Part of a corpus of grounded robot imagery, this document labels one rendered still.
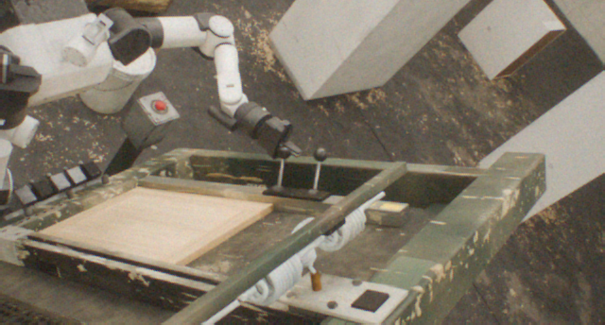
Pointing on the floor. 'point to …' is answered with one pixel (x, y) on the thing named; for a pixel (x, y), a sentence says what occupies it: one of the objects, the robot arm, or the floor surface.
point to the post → (123, 159)
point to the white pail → (119, 84)
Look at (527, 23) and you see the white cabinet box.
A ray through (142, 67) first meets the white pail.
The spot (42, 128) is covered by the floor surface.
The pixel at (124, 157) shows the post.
